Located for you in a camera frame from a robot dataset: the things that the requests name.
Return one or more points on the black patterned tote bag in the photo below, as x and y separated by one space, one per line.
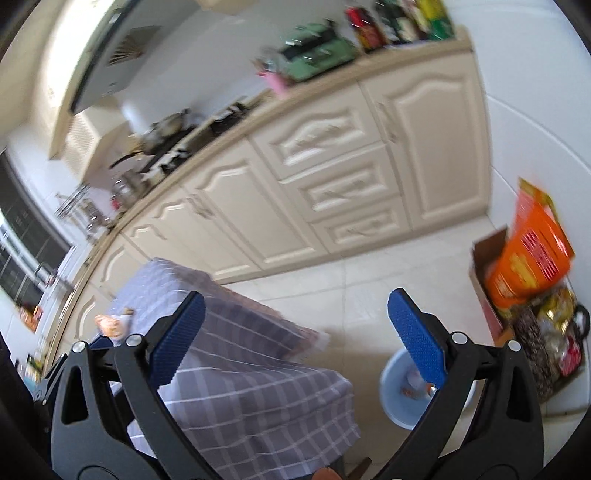
531 350

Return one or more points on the metal utensil rack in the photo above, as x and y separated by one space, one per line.
78 207

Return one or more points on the brown cardboard box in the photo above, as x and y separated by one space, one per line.
485 277

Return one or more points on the steel wok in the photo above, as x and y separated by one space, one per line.
161 131

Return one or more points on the green countertop oven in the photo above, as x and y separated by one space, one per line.
318 53

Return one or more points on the pile of snack wrappers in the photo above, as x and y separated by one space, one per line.
411 392

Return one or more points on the cream kitchen cabinet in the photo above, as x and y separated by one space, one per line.
429 138

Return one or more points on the light blue trash bin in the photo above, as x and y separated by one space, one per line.
397 406

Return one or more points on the orange white snack wrapper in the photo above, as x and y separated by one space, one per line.
111 326

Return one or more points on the cream cabinet drawer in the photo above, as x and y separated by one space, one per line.
362 226
341 187
318 138

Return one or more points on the row of condiment bottles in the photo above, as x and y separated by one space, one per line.
397 23

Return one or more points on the steel pot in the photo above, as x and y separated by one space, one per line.
125 189

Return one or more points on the pink utensil holder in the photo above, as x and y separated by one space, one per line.
276 83

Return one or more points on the orange rice bag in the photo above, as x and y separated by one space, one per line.
526 258

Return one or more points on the silver range hood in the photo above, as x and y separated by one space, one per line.
129 50

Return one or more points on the gold foil packet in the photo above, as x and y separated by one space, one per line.
556 314

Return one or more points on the grey checked tablecloth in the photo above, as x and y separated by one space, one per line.
258 383

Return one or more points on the red drink can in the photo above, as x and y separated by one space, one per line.
571 360

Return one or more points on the black gas stove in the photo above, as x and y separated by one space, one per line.
207 127

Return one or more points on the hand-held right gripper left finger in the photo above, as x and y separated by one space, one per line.
178 337

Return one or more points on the small orange box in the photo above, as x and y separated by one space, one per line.
30 318

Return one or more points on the dark framed window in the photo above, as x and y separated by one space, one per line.
27 230

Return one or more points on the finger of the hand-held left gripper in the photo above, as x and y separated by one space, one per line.
99 344

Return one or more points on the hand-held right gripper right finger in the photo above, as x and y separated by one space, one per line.
418 337

